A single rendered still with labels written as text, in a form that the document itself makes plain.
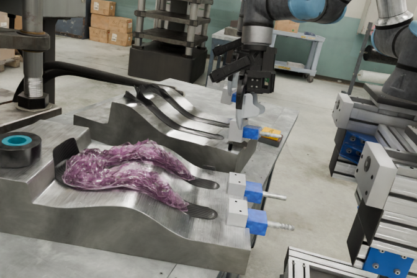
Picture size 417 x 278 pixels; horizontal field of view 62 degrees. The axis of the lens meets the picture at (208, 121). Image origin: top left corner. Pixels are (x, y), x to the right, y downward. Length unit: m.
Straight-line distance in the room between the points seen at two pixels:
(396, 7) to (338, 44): 6.18
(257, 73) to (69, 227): 0.53
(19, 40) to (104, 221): 0.76
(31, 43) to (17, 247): 0.73
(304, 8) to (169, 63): 4.20
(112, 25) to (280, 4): 6.90
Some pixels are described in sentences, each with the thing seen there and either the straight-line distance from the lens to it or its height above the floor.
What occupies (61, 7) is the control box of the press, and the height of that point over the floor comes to 1.11.
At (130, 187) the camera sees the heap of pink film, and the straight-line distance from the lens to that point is 0.64.
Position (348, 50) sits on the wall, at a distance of 7.54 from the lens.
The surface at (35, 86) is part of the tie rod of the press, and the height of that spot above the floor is 0.87.
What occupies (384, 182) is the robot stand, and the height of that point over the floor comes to 0.96.
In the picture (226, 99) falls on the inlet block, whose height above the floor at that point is 0.92.
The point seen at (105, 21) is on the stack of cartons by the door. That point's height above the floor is 0.44.
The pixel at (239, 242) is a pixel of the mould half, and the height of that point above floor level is 0.85.
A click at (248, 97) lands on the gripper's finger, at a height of 1.02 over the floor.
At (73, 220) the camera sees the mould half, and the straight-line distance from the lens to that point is 0.65.
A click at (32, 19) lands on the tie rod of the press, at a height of 1.09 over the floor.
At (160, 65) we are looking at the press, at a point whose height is 0.24.
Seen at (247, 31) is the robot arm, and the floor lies 1.17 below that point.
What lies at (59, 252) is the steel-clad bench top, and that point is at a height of 0.80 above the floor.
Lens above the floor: 1.24
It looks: 20 degrees down
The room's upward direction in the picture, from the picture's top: 10 degrees clockwise
